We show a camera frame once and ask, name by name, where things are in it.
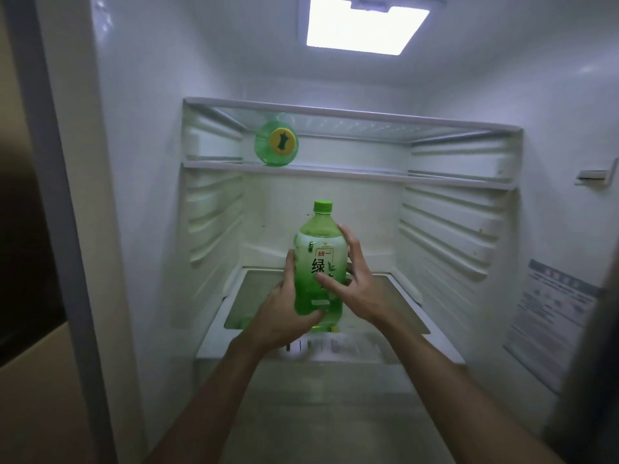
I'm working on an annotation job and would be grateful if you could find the person's left hand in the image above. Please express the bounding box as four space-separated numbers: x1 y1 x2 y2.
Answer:
240 248 325 354

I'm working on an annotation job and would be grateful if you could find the person's right hand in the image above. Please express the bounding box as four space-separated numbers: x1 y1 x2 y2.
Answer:
316 224 403 330

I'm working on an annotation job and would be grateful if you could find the large green tea bottle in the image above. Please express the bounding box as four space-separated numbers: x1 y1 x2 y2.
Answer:
293 200 350 334

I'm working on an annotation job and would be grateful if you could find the person's left forearm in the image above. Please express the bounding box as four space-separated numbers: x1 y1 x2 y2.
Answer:
143 333 266 464

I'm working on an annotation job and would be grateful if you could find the person's right forearm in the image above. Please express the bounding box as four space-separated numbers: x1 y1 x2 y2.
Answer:
378 310 567 464

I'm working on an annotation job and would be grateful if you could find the glass shelf over drawer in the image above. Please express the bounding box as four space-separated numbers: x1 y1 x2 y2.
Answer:
195 265 466 367

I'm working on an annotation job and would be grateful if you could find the glass refrigerator shelf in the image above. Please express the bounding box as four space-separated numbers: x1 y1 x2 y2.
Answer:
181 158 517 192
183 96 524 146

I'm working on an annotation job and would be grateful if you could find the green bottle with yellow label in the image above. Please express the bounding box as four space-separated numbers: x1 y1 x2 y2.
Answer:
253 113 300 168

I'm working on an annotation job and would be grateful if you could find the white refrigerator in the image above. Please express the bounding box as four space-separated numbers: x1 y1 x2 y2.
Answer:
4 0 619 464

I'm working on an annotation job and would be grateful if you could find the grey information sticker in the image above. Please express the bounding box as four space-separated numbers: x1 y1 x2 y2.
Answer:
502 258 605 395

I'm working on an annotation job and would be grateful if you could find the refrigerator ceiling light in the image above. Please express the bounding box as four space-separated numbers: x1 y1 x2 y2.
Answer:
305 0 431 56

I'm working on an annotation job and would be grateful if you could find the white door switch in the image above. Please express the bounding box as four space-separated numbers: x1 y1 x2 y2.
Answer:
574 158 619 187

